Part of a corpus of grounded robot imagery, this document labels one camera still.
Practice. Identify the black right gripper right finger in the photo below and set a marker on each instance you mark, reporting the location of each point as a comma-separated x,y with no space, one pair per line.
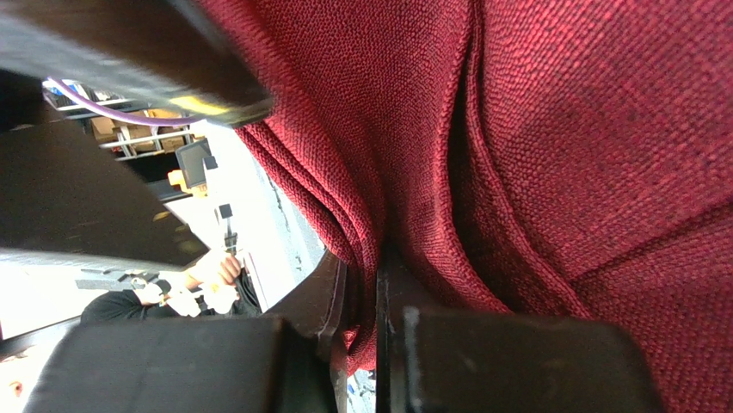
431,358

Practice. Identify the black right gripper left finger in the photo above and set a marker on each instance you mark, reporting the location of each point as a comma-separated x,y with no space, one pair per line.
290,359

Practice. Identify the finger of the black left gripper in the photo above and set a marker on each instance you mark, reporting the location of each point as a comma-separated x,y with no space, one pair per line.
67,202
168,53

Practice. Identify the dark red cloth napkin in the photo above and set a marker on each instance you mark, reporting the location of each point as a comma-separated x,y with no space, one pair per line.
567,158

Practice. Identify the person in black clothes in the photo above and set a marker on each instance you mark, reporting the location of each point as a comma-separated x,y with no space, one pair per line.
216,285

